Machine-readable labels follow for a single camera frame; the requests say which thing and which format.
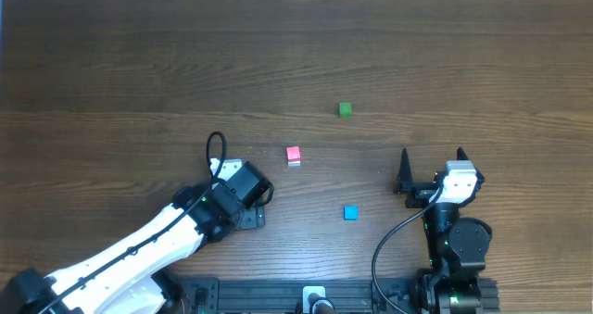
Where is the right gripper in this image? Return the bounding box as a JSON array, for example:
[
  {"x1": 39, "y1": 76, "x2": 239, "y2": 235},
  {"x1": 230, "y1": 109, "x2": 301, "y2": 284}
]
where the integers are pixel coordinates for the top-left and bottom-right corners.
[{"x1": 393, "y1": 146, "x2": 486, "y2": 208}]

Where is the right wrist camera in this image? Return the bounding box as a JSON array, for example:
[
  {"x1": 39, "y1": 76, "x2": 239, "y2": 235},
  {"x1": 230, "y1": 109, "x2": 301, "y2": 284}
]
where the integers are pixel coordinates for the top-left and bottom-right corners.
[{"x1": 435, "y1": 159, "x2": 478, "y2": 205}]

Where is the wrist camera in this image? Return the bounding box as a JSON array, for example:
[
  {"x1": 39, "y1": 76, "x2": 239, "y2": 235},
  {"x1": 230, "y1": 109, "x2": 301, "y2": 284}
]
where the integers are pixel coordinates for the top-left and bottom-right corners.
[
  {"x1": 209, "y1": 157, "x2": 244, "y2": 182},
  {"x1": 435, "y1": 159, "x2": 478, "y2": 205}
]

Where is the black cable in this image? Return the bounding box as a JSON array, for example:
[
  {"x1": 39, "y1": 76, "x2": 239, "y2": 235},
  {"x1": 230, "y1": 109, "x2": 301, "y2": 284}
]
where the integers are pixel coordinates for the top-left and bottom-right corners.
[
  {"x1": 371, "y1": 186, "x2": 445, "y2": 314},
  {"x1": 205, "y1": 131, "x2": 228, "y2": 185}
]

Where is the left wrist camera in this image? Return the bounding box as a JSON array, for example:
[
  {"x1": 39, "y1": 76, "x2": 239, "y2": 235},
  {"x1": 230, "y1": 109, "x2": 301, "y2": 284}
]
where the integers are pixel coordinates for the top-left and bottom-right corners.
[{"x1": 209, "y1": 157, "x2": 244, "y2": 182}]

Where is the mounting rail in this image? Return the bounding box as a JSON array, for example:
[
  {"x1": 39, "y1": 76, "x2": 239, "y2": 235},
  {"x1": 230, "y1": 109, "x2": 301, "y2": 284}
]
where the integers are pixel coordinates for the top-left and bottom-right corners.
[{"x1": 164, "y1": 276, "x2": 501, "y2": 314}]

